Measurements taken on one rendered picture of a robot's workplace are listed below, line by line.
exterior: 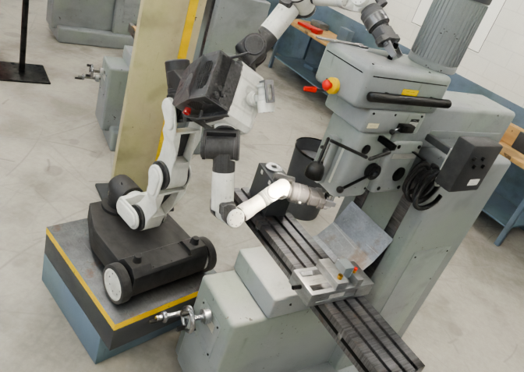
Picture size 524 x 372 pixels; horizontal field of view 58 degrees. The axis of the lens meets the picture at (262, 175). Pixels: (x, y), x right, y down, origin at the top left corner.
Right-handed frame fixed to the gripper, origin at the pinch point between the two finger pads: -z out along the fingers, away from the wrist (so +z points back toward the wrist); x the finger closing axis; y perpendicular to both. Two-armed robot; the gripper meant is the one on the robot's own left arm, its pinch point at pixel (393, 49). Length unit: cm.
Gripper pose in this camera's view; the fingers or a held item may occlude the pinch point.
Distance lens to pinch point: 190.1
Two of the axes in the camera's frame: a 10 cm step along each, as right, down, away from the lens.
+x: -6.8, 1.6, -7.1
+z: -4.3, -8.7, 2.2
